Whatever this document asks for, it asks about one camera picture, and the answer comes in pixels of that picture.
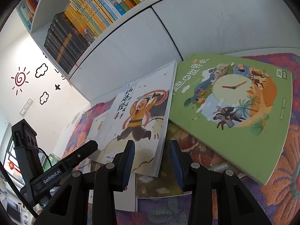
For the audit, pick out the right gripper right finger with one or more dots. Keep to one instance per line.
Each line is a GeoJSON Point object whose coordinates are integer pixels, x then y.
{"type": "Point", "coordinates": [235, 203]}

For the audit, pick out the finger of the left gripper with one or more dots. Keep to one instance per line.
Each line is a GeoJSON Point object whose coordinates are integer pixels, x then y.
{"type": "Point", "coordinates": [80, 154]}

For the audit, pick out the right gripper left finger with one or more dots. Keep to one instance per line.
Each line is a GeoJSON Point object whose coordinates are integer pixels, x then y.
{"type": "Point", "coordinates": [69, 205]}

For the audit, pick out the white monkey mythology book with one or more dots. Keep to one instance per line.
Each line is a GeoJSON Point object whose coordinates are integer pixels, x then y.
{"type": "Point", "coordinates": [139, 113]}

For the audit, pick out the light green illustrated book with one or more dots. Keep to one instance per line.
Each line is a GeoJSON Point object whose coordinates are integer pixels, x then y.
{"type": "Point", "coordinates": [239, 107]}

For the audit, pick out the rabbit hill picture book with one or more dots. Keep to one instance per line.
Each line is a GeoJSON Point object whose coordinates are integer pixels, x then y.
{"type": "Point", "coordinates": [174, 169]}

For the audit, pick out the row of shelved books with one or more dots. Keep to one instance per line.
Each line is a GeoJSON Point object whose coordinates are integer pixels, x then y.
{"type": "Point", "coordinates": [64, 29]}

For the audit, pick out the floral woven tablecloth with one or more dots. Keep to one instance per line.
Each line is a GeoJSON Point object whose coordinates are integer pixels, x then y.
{"type": "Point", "coordinates": [279, 198]}

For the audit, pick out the white bookshelf cabinet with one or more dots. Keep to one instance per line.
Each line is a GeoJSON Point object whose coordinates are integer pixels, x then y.
{"type": "Point", "coordinates": [156, 32]}

